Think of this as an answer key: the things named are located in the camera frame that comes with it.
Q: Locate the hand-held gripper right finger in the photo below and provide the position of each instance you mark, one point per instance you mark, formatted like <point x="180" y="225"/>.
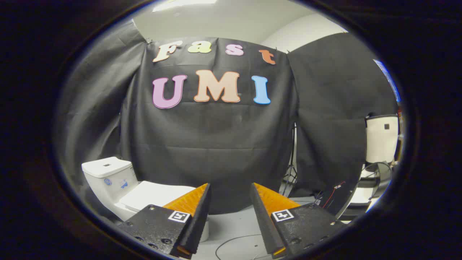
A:
<point x="265" y="220"/>

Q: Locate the plain black cloth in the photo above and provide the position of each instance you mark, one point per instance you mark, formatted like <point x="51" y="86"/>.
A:
<point x="97" y="108"/>
<point x="332" y="108"/>

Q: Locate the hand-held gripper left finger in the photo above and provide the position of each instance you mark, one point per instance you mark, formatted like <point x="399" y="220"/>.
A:
<point x="197" y="220"/>

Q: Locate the white cabinet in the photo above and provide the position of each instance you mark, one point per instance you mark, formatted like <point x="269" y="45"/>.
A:
<point x="382" y="141"/>

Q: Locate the black backdrop cloth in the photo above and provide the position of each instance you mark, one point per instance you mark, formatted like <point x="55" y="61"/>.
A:
<point x="216" y="144"/>

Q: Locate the black tripod stand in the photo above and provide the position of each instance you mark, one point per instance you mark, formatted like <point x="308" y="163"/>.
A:
<point x="291" y="169"/>

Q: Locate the white toilet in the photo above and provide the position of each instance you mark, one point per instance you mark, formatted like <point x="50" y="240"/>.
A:
<point x="108" y="177"/>

